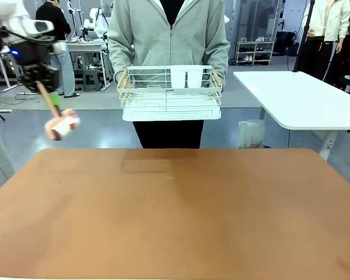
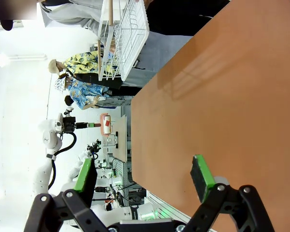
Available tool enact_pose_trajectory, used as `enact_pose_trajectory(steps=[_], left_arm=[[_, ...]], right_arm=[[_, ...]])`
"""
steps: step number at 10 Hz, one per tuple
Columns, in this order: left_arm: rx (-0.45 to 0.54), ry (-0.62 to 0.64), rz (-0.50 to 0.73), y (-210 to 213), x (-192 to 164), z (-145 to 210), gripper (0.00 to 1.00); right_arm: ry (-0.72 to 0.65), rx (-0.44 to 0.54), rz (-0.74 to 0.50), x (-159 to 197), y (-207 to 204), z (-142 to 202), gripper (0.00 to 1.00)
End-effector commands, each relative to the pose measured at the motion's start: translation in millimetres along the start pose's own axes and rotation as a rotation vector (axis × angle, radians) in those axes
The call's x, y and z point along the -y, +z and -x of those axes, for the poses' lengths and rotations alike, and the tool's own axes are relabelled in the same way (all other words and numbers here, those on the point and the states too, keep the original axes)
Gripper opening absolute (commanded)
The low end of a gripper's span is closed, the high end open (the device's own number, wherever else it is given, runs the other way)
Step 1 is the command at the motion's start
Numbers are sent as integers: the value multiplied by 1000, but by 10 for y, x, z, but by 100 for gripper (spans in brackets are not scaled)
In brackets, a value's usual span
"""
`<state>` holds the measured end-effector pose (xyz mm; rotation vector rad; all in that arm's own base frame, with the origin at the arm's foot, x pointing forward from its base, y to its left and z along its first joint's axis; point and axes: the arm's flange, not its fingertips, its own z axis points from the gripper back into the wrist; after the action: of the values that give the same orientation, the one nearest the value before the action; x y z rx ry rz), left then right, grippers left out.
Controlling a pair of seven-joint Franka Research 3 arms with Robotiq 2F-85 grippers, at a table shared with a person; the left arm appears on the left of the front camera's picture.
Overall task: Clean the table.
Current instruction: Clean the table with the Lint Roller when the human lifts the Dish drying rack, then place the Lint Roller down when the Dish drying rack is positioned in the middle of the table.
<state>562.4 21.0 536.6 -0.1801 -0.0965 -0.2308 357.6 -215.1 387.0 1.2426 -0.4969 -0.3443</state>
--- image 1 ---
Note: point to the person's left forearm grey sleeve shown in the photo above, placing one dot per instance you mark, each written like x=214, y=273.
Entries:
x=220, y=55

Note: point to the grey plastic stool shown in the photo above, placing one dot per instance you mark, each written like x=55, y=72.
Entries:
x=91, y=79

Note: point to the person in grey hoodie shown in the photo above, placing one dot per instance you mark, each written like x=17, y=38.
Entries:
x=169, y=29

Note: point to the person in black top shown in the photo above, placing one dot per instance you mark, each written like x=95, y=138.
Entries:
x=62, y=67

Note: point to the white side table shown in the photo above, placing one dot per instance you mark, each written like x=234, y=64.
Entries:
x=294, y=99

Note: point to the grey background work table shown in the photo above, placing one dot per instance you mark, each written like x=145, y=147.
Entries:
x=87, y=45

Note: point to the white double utensil holder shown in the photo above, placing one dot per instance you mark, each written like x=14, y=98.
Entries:
x=186, y=77

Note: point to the person's left hand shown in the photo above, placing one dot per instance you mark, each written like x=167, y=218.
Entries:
x=216, y=79

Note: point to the person's right hand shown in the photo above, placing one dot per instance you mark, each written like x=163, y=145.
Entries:
x=125, y=80

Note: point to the white plastic bag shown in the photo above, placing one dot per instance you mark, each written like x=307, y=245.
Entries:
x=252, y=134

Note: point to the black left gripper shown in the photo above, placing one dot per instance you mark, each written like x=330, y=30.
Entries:
x=36, y=67

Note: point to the black suitcase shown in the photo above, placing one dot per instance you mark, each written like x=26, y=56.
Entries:
x=286, y=42

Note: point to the person's right forearm grey sleeve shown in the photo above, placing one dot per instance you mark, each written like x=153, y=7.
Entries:
x=118, y=55

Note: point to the black tripod pole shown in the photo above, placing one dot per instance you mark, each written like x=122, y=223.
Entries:
x=304, y=35

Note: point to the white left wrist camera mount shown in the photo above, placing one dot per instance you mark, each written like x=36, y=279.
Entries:
x=32, y=27

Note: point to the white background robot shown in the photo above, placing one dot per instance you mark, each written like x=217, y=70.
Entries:
x=97, y=20

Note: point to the wooden shoe rack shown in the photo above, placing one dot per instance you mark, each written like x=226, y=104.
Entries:
x=255, y=52

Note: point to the white floor power strip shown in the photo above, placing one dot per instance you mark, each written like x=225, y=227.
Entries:
x=29, y=94

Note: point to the person in white jacket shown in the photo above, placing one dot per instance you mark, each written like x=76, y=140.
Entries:
x=323, y=29

